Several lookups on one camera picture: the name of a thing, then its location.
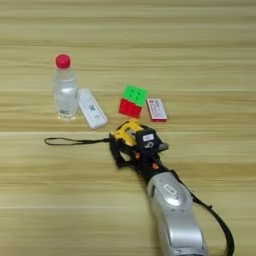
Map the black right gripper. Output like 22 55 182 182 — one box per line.
108 132 175 185

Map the yellow tape measure with strap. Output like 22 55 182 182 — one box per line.
43 118 148 148

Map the white remote with QR code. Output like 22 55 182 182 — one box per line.
77 87 109 131

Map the clear bottle with red cap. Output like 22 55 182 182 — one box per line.
51 53 81 121

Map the black box with white label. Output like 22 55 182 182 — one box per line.
134 126 162 156

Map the small red and white box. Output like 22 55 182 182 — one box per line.
146 97 169 123

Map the red and green puzzle cube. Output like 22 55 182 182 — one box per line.
118 84 149 120

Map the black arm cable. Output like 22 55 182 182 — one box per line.
169 169 236 256

